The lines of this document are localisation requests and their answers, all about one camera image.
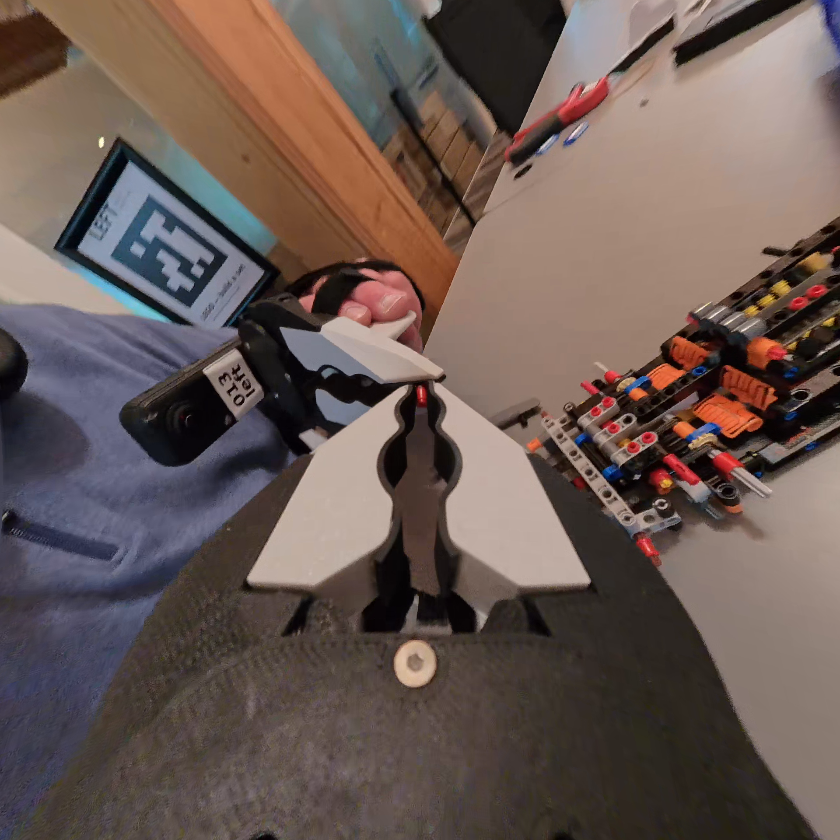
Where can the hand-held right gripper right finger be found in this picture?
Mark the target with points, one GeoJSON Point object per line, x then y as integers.
{"type": "Point", "coordinates": [518, 525]}

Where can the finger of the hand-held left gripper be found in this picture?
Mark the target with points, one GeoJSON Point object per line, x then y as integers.
{"type": "Point", "coordinates": [380, 358]}
{"type": "Point", "coordinates": [321, 438]}

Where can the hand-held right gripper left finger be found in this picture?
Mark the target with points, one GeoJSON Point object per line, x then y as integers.
{"type": "Point", "coordinates": [321, 525]}

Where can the red lego pin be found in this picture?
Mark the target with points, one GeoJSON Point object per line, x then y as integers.
{"type": "Point", "coordinates": [421, 396]}

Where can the lego car chassis model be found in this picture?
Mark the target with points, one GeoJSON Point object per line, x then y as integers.
{"type": "Point", "coordinates": [722, 394]}

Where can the grey curved lego panel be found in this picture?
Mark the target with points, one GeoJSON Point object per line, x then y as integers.
{"type": "Point", "coordinates": [518, 413]}

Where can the person's left hand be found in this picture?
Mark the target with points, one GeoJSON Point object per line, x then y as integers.
{"type": "Point", "coordinates": [387, 298]}

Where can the framed marker sign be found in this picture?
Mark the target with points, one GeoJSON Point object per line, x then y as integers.
{"type": "Point", "coordinates": [164, 243]}

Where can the person's blue sweatshirt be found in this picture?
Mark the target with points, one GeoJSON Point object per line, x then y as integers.
{"type": "Point", "coordinates": [98, 525]}

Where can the stack of cardboard boxes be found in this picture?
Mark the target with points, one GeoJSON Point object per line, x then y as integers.
{"type": "Point", "coordinates": [446, 144]}

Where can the black office chair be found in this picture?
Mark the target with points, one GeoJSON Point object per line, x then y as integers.
{"type": "Point", "coordinates": [499, 59]}

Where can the black flat bar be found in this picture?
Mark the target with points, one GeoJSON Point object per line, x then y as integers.
{"type": "Point", "coordinates": [735, 33]}

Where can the wooden post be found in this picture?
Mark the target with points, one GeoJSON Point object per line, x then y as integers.
{"type": "Point", "coordinates": [295, 144]}

